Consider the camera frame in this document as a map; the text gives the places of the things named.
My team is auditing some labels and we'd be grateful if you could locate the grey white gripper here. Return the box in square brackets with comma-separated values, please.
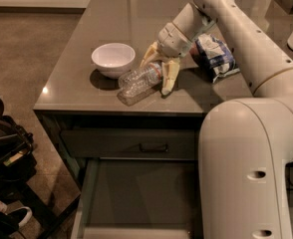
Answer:
[141, 22, 193, 96]

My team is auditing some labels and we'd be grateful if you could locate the clear plastic water bottle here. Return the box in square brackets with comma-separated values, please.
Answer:
[118, 61, 162, 106]

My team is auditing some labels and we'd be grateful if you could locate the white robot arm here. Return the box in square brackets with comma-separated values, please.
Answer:
[143, 0, 293, 239]

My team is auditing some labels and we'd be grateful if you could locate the grey top drawer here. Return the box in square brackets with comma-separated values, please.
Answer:
[61, 128, 197, 160]

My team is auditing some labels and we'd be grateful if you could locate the open grey middle drawer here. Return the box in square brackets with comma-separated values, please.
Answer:
[71, 159, 203, 239]

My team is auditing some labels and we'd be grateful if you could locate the white ceramic bowl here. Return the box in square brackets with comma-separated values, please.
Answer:
[91, 43, 136, 79]

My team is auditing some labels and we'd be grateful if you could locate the blue white chip bag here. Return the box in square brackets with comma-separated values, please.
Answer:
[189, 34, 240, 83]

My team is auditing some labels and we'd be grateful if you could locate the white black shoe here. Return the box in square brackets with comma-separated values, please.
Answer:
[6, 206, 33, 228]

